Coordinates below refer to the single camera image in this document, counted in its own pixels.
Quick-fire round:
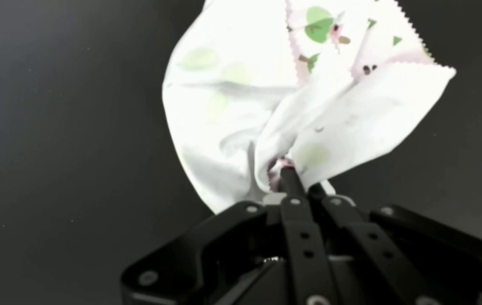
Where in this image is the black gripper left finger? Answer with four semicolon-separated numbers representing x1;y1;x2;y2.
279;168;337;305

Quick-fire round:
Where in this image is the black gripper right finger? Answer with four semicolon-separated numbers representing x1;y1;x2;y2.
308;185;427;305

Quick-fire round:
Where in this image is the white floral towel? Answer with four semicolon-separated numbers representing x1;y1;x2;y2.
162;0;454;214

